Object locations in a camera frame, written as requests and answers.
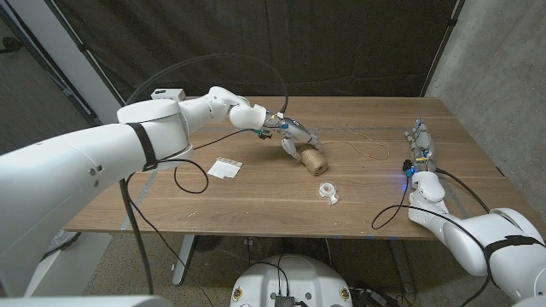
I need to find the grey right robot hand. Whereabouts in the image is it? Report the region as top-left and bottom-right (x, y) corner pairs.
(404, 118), (436, 174)

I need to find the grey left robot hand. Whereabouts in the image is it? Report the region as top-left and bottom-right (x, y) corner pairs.
(264, 113), (324, 162)

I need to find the jute twine strand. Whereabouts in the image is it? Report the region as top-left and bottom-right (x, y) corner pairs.
(322, 123), (392, 162)

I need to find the clear tape dispenser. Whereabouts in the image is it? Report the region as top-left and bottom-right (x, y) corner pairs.
(318, 181), (340, 206)

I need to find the white sticker sheet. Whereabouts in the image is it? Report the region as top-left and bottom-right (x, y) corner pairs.
(206, 156), (244, 180)

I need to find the dark grey cloth mat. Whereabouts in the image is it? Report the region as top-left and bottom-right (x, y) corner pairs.
(42, 0), (466, 129)

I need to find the black backdrop stand pole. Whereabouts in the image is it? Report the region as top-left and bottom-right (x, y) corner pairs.
(42, 0), (137, 125)
(420, 0), (467, 98)

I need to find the metal table leg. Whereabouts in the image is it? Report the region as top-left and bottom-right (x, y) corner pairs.
(171, 235), (197, 287)
(390, 240), (417, 295)

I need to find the white power outlet box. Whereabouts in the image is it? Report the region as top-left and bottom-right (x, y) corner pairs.
(151, 88), (187, 102)

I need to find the black floor fan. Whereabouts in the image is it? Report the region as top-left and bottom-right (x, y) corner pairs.
(194, 235), (224, 252)

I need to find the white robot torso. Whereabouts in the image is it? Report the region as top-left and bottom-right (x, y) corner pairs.
(229, 254), (354, 307)

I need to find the grey power strip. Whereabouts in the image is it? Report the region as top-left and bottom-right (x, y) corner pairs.
(350, 288), (400, 307)

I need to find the white robot chest panel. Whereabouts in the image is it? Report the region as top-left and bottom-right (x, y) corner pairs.
(0, 295), (174, 307)

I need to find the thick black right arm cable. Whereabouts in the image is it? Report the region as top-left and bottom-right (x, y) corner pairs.
(433, 167), (491, 214)

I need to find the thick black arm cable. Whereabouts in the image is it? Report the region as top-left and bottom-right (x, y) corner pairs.
(118, 53), (290, 296)
(433, 167), (491, 214)

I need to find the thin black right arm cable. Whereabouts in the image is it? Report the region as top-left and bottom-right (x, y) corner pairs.
(370, 175), (494, 307)

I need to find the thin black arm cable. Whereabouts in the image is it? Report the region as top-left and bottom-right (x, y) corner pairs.
(123, 127), (259, 278)
(370, 175), (494, 307)

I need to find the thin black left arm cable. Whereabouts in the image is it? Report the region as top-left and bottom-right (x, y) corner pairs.
(123, 127), (259, 278)

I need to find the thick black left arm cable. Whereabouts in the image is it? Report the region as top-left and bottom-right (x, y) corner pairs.
(118, 53), (290, 296)

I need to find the black torso cable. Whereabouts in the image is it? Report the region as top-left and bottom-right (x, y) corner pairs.
(253, 254), (291, 296)

